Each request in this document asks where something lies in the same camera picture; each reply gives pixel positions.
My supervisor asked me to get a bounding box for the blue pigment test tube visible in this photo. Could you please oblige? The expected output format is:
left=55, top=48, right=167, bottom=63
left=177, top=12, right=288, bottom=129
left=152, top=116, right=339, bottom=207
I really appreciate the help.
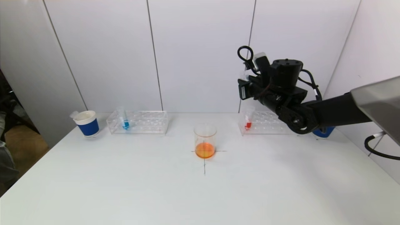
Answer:
left=118, top=107, right=131, bottom=131

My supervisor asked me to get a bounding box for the blue white paper cup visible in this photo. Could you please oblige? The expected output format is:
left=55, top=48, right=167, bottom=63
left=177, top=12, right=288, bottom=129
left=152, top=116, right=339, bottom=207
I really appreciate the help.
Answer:
left=74, top=111, right=100, bottom=138
left=312, top=127, right=336, bottom=139

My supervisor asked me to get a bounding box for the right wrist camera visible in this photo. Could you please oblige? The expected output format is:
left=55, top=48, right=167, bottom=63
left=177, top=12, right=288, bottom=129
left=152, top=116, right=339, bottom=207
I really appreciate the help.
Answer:
left=252, top=52, right=271, bottom=76

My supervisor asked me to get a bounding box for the grey trouser leg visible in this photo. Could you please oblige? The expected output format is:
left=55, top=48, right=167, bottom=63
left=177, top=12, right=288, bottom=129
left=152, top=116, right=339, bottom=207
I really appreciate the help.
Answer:
left=0, top=112, right=20, bottom=188

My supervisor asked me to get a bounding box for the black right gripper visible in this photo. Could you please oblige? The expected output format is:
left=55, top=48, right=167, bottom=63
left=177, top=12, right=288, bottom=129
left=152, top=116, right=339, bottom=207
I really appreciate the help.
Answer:
left=237, top=75, right=277, bottom=107

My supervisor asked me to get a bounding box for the red pigment test tube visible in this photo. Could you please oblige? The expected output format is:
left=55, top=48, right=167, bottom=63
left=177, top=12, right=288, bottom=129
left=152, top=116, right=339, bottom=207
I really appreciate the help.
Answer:
left=244, top=106, right=255, bottom=131

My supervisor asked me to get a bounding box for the clear acrylic test tube rack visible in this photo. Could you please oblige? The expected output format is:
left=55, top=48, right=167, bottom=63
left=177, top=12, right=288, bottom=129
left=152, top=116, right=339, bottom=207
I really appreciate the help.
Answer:
left=238, top=108, right=295, bottom=136
left=107, top=111, right=169, bottom=135

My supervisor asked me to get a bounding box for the clear glass beaker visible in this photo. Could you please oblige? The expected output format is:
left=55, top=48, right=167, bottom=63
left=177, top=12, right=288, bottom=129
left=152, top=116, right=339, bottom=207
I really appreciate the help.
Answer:
left=193, top=124, right=217, bottom=159

